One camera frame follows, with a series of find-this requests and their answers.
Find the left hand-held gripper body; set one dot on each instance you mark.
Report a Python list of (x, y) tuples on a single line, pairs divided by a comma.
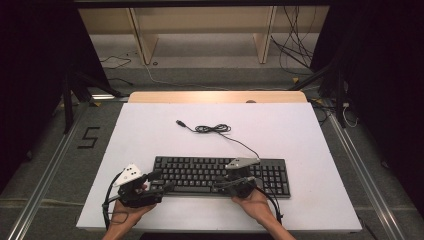
[(133, 196)]

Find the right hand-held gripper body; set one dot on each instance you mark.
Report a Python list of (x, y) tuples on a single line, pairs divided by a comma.
[(241, 161)]

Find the black computer keyboard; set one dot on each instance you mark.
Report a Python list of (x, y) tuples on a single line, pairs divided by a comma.
[(186, 166)]

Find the person's left hand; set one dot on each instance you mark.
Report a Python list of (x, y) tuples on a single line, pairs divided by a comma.
[(126, 215)]

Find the person's right hand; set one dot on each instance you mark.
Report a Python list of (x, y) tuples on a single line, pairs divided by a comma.
[(255, 206)]

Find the wooden table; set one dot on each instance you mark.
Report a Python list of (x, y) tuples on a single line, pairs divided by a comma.
[(200, 96)]

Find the black metal stand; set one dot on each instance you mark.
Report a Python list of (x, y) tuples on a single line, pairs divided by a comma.
[(68, 106), (339, 93)]

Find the light wooden desk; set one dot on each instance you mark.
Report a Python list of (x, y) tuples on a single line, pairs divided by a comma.
[(200, 20)]

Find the dark curtain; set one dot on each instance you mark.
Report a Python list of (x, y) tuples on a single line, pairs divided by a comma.
[(383, 66), (30, 66)]

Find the long metal floor rail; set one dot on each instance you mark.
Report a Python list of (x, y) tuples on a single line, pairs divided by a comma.
[(366, 186), (43, 186)]

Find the short metal rail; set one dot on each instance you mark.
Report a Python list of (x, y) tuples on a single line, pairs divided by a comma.
[(106, 97)]

